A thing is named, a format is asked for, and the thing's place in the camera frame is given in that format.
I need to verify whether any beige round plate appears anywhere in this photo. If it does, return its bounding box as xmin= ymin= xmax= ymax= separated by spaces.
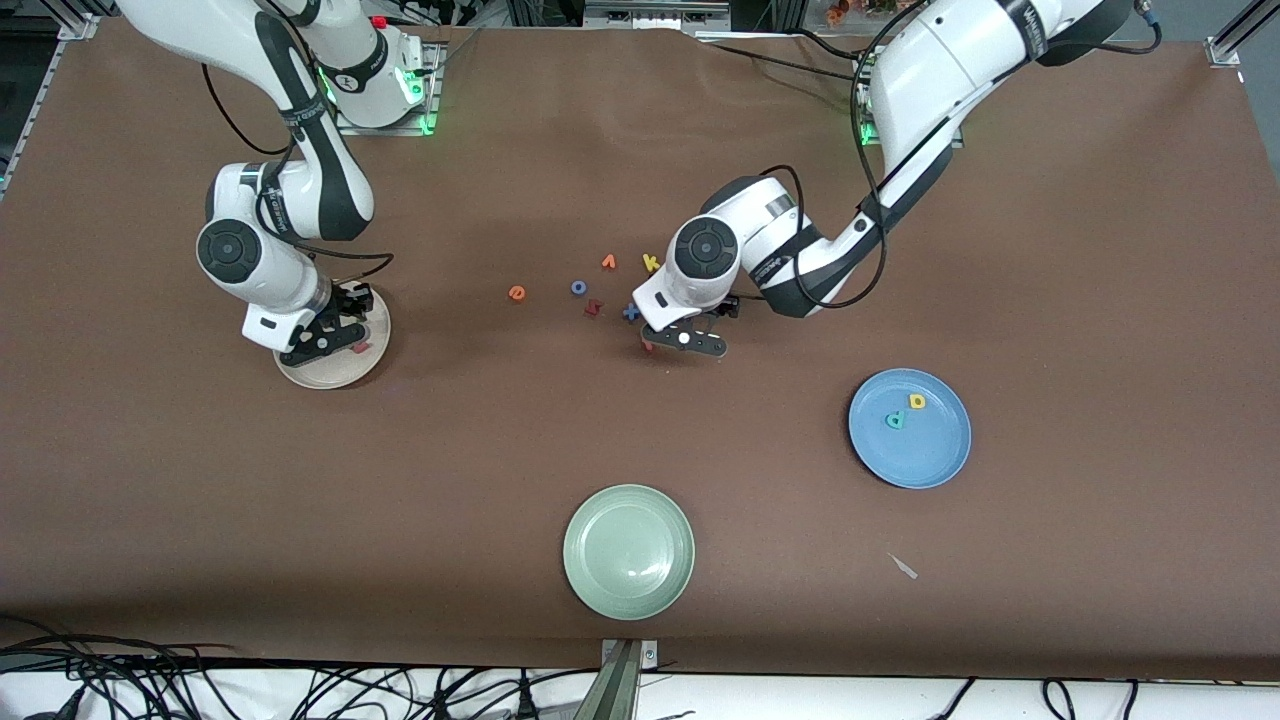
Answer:
xmin=272 ymin=280 xmax=393 ymax=390

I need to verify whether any brown table cover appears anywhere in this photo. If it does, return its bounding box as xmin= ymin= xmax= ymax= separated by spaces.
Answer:
xmin=0 ymin=18 xmax=1280 ymax=681

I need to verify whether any blue round plate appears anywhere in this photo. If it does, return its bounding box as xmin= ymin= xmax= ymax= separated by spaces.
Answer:
xmin=848 ymin=368 xmax=973 ymax=490

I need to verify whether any green round plate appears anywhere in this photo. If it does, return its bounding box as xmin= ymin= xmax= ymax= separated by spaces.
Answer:
xmin=562 ymin=484 xmax=696 ymax=621

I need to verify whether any orange decoration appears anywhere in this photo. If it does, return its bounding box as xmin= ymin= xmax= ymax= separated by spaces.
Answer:
xmin=825 ymin=0 xmax=896 ymax=26

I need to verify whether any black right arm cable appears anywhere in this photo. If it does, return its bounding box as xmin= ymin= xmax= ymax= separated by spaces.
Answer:
xmin=200 ymin=60 xmax=396 ymax=286

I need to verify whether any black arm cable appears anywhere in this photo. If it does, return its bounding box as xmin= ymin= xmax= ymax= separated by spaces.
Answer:
xmin=760 ymin=0 xmax=936 ymax=311
xmin=200 ymin=60 xmax=396 ymax=286

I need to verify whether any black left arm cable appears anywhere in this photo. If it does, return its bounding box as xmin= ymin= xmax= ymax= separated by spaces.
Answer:
xmin=760 ymin=0 xmax=936 ymax=311

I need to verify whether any black base power cable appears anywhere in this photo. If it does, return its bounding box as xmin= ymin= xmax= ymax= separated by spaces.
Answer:
xmin=695 ymin=28 xmax=876 ymax=86

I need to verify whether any grey metal equipment frame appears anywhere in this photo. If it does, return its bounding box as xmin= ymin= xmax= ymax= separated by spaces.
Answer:
xmin=583 ymin=0 xmax=733 ymax=31

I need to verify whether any aluminium frame rail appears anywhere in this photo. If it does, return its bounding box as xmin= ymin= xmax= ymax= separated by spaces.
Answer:
xmin=0 ymin=12 xmax=101 ymax=191
xmin=1205 ymin=0 xmax=1280 ymax=69

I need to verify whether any aluminium profile post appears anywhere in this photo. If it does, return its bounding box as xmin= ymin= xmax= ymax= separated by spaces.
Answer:
xmin=598 ymin=638 xmax=659 ymax=720

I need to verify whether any black floor cable bundle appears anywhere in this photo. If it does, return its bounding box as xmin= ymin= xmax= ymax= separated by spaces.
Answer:
xmin=0 ymin=615 xmax=601 ymax=720

